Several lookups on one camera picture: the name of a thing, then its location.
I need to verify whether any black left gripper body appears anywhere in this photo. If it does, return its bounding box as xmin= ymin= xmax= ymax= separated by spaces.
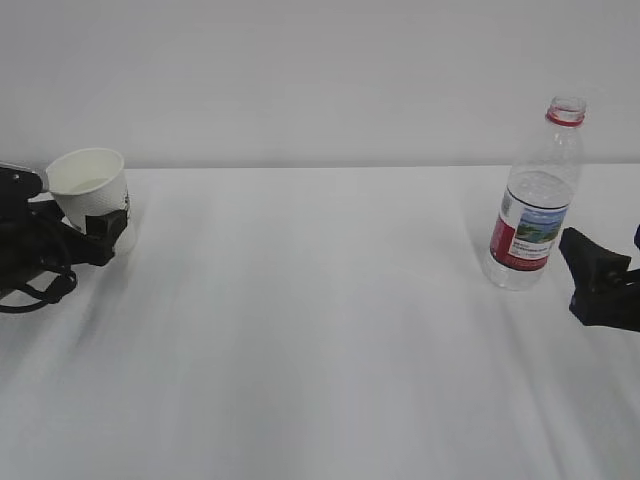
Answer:
xmin=1 ymin=167 xmax=75 ymax=290

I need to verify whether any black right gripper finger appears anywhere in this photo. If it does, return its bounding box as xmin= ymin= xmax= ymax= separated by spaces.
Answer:
xmin=559 ymin=227 xmax=632 ymax=293

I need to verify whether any white paper cup green logo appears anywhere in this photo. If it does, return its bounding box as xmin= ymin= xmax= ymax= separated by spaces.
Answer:
xmin=45 ymin=148 xmax=137 ymax=256

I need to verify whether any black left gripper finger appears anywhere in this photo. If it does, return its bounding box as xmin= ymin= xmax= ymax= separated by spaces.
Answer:
xmin=64 ymin=210 xmax=128 ymax=266

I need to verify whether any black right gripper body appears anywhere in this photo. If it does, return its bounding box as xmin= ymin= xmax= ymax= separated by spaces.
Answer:
xmin=569 ymin=269 xmax=639 ymax=331

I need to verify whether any clear plastic water bottle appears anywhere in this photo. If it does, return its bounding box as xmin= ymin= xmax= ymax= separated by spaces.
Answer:
xmin=483 ymin=96 xmax=587 ymax=291

